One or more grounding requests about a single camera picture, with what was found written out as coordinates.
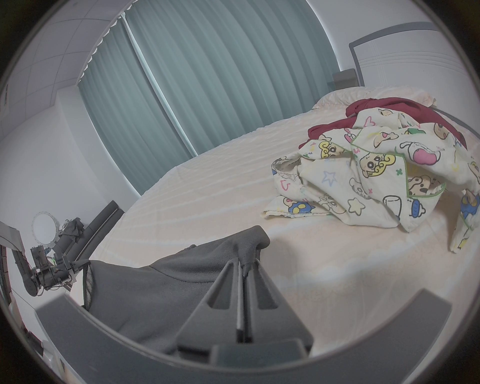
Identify black T-shirt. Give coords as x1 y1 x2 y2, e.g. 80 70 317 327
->
80 225 271 355

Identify blue-green curtain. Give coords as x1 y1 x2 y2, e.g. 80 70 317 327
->
124 0 340 157
77 17 200 196

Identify round white mirror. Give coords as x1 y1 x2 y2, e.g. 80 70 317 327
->
32 212 59 247

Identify black bag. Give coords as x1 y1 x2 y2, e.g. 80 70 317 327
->
58 217 85 241

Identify white printed pyjama garment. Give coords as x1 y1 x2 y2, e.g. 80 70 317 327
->
262 107 480 254

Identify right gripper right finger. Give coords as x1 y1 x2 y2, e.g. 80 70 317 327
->
245 260 314 356

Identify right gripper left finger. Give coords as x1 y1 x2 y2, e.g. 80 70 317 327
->
176 261 244 356

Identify grey bedside table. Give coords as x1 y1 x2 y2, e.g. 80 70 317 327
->
332 68 361 93

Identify dark grey chest of drawers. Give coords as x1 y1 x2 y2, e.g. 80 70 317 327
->
52 200 125 264

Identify dark red garment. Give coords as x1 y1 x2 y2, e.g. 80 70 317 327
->
307 97 468 151

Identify cream pillow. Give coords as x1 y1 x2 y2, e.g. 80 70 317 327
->
313 85 438 112

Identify bed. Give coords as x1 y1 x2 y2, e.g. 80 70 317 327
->
64 22 480 361

